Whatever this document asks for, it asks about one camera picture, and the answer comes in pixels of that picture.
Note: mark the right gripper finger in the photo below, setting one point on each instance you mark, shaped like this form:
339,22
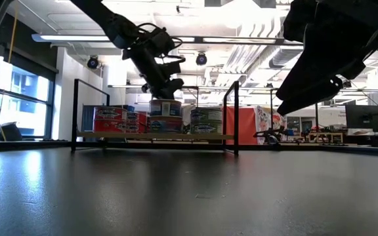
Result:
310,98
300,80

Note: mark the silver lid seafood can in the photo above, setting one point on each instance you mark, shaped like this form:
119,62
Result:
206,114
165,107

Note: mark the green label can gold lid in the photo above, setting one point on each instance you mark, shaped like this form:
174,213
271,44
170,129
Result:
206,128

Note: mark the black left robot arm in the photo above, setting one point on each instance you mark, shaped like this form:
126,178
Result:
117,23

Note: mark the white banner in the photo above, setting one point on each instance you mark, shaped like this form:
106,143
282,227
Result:
186,114

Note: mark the wooden crate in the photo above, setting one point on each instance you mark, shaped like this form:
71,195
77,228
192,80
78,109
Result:
325,136

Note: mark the patterned cloth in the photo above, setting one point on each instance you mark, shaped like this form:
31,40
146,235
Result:
272,119

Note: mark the black clamp device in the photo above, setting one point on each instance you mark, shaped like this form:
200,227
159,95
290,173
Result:
269,137

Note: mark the dark background monitor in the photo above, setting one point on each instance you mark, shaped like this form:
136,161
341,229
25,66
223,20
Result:
363,118

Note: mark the orange partition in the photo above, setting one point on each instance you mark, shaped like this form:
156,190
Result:
246,126

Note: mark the ceiling light strip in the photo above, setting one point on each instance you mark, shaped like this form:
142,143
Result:
238,40
74,38

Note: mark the large window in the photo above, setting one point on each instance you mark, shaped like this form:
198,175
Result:
21,98

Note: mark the black office chair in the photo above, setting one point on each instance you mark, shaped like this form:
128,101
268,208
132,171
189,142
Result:
10,132

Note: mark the black metal rack frame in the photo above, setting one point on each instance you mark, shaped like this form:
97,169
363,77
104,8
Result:
316,118

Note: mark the round black ceiling camera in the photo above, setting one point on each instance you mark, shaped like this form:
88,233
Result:
201,59
92,63

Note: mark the wooden shelf black metal frame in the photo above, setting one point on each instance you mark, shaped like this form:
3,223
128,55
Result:
126,135

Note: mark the black metal table frame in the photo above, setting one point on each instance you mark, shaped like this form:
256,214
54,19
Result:
28,145

